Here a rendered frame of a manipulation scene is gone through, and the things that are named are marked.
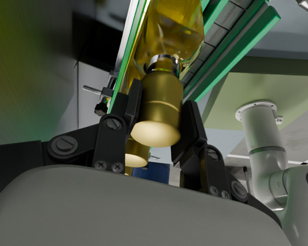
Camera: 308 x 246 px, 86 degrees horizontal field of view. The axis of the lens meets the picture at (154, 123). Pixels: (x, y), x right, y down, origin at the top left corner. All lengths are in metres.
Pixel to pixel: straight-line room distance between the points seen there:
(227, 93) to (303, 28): 0.23
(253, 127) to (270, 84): 0.13
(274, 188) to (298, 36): 0.39
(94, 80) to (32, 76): 0.30
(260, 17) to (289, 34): 0.28
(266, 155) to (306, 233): 0.20
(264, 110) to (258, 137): 0.10
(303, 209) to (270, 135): 0.22
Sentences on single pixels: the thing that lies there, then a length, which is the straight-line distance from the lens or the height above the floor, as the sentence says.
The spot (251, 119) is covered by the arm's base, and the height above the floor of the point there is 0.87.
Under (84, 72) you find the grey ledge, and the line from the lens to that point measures 0.50.
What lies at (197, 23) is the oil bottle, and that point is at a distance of 0.18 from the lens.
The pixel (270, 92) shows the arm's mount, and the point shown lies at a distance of 0.61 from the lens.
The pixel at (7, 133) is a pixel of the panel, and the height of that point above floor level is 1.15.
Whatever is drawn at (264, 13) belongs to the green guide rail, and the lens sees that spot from 0.32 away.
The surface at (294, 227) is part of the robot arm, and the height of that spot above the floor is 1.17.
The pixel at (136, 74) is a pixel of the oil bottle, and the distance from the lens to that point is 0.18.
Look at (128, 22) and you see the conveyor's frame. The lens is 0.38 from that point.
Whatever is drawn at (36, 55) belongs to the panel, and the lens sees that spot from 0.22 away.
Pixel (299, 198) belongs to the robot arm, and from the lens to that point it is 0.46.
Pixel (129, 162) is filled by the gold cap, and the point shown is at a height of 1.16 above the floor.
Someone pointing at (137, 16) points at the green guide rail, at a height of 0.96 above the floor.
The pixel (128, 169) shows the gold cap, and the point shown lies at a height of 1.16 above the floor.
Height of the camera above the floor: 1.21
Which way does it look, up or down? 34 degrees down
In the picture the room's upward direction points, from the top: 172 degrees counter-clockwise
